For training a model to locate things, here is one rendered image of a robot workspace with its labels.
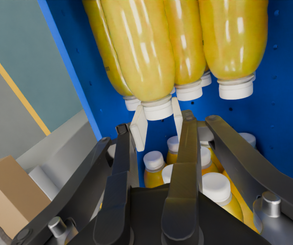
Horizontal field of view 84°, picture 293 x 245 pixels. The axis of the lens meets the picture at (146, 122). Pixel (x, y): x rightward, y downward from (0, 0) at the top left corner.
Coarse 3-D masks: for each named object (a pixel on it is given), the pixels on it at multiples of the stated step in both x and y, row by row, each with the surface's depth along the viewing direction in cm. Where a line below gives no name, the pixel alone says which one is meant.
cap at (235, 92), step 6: (240, 84) 19; (246, 84) 19; (252, 84) 20; (222, 90) 21; (228, 90) 20; (234, 90) 20; (240, 90) 20; (246, 90) 20; (252, 90) 20; (222, 96) 21; (228, 96) 20; (234, 96) 20; (240, 96) 20; (246, 96) 20
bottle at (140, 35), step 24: (120, 0) 15; (144, 0) 15; (120, 24) 16; (144, 24) 16; (120, 48) 17; (144, 48) 16; (168, 48) 17; (144, 72) 17; (168, 72) 18; (144, 96) 19; (168, 96) 20
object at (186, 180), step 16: (192, 128) 13; (192, 144) 11; (176, 160) 10; (192, 160) 9; (176, 176) 8; (192, 176) 8; (176, 192) 7; (192, 192) 7; (176, 208) 6; (192, 208) 6; (176, 224) 5; (192, 224) 5; (176, 240) 5; (192, 240) 5
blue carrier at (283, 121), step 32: (64, 0) 20; (288, 0) 20; (64, 32) 19; (288, 32) 21; (96, 64) 25; (288, 64) 22; (96, 96) 24; (256, 96) 29; (288, 96) 24; (96, 128) 21; (160, 128) 37; (256, 128) 31; (288, 128) 25; (288, 160) 27
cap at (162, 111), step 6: (168, 102) 20; (144, 108) 21; (150, 108) 20; (156, 108) 20; (162, 108) 20; (168, 108) 20; (150, 114) 20; (156, 114) 20; (162, 114) 20; (168, 114) 20; (150, 120) 21
